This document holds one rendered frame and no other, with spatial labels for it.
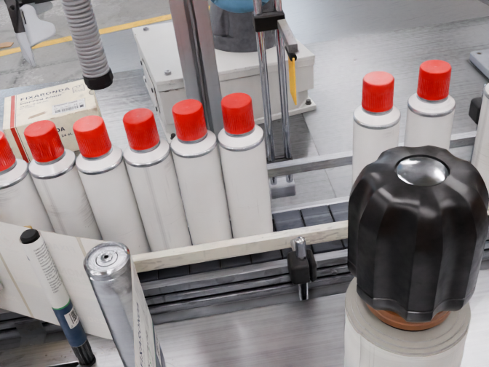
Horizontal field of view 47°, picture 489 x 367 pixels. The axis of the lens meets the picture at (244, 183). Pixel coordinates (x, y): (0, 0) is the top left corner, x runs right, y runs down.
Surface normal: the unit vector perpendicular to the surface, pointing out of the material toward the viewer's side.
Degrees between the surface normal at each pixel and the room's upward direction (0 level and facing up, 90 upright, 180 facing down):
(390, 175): 13
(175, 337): 0
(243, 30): 69
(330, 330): 0
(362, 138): 90
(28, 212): 90
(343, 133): 0
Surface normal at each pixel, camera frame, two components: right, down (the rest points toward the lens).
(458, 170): 0.08, -0.72
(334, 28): -0.11, -0.78
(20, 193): 0.74, 0.35
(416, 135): -0.75, 0.47
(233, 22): -0.32, 0.28
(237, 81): 0.30, 0.57
